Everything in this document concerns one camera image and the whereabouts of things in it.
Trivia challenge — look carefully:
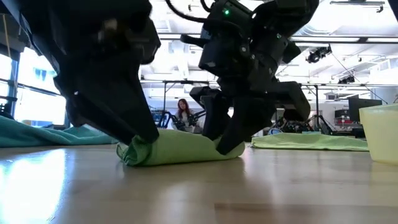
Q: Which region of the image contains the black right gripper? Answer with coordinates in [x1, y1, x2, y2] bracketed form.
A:
[189, 37, 312, 156]

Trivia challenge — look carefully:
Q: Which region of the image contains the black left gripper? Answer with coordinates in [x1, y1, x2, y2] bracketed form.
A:
[54, 18, 160, 146]

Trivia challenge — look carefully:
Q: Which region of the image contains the green microfiber towel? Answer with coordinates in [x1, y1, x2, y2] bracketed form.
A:
[251, 132, 370, 152]
[116, 128, 246, 167]

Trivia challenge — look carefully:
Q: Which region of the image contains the teal microfiber towel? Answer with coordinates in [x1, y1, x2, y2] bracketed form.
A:
[0, 114, 119, 149]

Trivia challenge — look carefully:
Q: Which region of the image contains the yellow translucent plastic basket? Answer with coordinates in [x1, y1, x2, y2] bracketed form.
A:
[359, 104, 398, 166]

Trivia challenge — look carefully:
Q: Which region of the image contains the person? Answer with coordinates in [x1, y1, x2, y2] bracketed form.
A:
[174, 98, 200, 133]

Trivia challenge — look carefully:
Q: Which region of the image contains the bright window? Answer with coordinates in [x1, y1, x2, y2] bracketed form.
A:
[14, 46, 68, 127]

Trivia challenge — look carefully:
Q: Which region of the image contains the black monitor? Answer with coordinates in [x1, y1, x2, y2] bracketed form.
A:
[348, 97, 383, 124]

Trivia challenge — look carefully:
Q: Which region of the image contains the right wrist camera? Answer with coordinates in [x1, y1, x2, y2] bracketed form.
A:
[198, 37, 240, 77]

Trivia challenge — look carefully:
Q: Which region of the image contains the black workstation frame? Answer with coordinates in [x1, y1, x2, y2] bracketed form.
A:
[300, 82, 321, 131]
[161, 80, 211, 125]

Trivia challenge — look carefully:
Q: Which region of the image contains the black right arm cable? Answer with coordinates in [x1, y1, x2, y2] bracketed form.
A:
[164, 0, 218, 24]

